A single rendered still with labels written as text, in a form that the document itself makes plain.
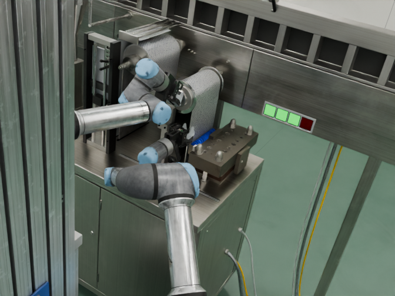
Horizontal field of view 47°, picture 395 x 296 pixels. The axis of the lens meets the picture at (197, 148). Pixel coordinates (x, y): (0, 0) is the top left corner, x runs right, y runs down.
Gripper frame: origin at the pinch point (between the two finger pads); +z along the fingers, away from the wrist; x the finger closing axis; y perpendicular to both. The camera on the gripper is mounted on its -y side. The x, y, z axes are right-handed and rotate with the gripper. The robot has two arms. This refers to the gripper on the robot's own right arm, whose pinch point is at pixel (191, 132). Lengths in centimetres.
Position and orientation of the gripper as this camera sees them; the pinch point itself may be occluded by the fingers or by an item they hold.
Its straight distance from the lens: 201.5
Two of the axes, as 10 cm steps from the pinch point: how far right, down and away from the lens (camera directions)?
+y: 1.4, -8.5, -5.1
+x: -8.5, -3.7, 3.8
